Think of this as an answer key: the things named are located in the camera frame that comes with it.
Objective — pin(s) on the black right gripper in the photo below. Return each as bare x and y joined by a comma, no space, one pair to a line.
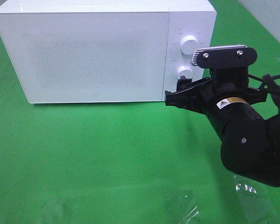
199,96

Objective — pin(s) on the white microwave knob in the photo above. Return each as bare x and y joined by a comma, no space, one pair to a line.
188,44
185,71

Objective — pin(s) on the white microwave door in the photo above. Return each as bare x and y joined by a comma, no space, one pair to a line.
87,57

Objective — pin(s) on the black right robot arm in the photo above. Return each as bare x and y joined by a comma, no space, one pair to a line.
246,119

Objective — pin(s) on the white microwave oven body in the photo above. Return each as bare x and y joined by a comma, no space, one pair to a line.
186,17

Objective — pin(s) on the clear tape patch centre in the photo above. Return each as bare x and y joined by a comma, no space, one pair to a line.
180,207

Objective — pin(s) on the clear tape patch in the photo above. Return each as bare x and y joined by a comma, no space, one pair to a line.
180,207
254,201

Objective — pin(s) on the clear tape patch right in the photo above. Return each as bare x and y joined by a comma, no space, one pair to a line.
254,201

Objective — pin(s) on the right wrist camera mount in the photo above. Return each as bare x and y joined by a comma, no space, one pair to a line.
224,57

